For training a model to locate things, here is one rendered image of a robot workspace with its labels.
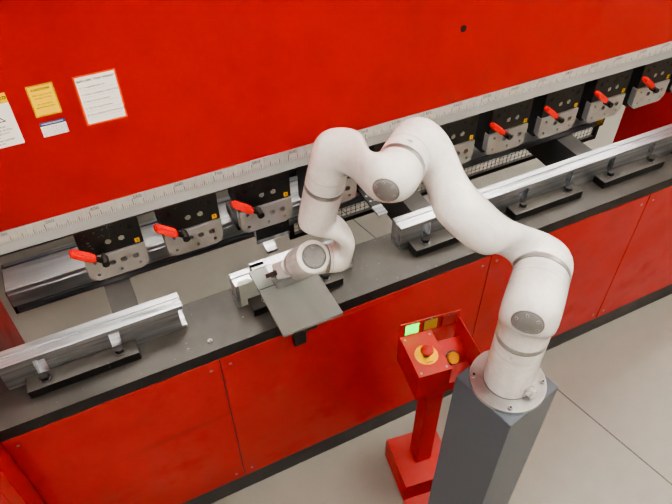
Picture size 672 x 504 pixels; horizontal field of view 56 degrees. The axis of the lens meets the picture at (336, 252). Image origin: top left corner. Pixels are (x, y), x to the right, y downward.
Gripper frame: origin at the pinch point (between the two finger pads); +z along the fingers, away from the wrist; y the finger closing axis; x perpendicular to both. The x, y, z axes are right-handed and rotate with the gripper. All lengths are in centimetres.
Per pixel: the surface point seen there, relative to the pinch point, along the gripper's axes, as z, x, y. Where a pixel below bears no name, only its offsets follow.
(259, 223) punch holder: -10.6, -14.0, 5.3
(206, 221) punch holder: -15.0, -18.2, 19.2
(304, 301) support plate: -5.6, 10.2, -0.6
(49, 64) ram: -52, -51, 43
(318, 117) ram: -31.4, -32.6, -13.3
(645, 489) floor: 29, 123, -111
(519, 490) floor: 42, 107, -67
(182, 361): 7.2, 14.6, 35.4
